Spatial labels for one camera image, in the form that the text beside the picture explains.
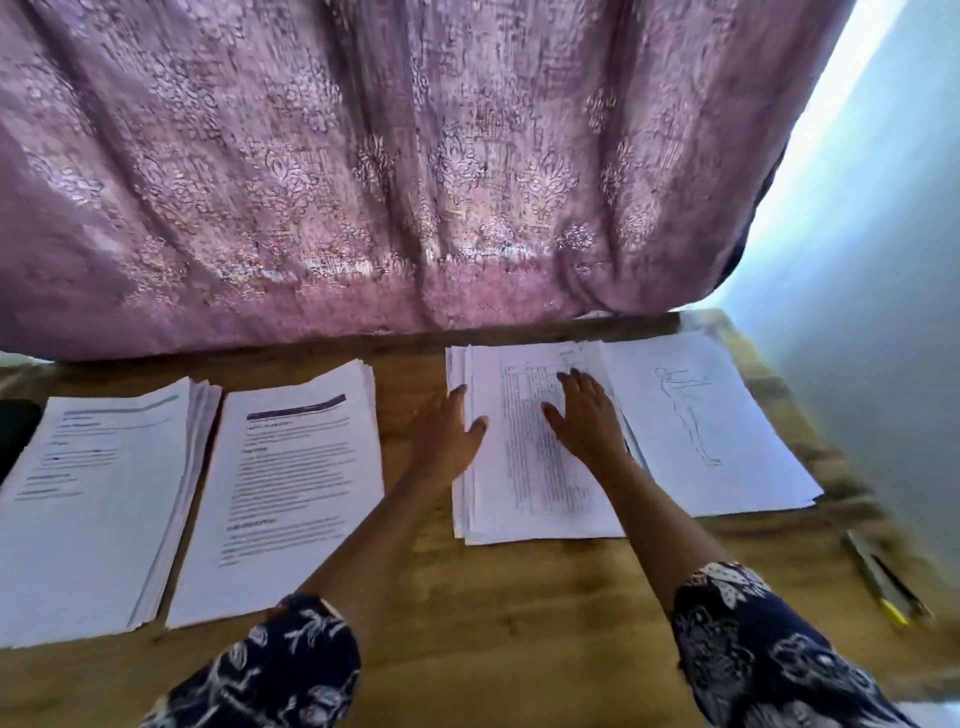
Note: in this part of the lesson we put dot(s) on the person's left forearm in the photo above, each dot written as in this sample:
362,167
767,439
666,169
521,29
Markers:
368,555

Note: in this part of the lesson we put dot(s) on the person's right forearm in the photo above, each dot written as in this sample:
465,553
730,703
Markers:
668,525

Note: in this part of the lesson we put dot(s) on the table-print paper pile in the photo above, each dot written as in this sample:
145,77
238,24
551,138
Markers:
518,480

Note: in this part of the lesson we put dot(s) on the person's left hand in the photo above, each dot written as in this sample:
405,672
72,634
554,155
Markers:
447,443

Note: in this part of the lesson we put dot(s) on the stack with dark header bar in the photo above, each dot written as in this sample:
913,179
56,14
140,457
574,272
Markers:
278,495

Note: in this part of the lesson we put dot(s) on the pink patterned curtain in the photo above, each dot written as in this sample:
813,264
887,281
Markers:
405,150

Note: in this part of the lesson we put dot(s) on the stack of printed papers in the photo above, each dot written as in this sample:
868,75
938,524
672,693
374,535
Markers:
90,510

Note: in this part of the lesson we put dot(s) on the black folder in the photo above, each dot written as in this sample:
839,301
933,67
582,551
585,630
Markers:
15,435

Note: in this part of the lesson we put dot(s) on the silver yellow black stapler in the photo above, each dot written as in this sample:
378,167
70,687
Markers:
885,578

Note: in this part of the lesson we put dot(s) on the person's right hand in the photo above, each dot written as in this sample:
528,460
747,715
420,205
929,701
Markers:
588,428

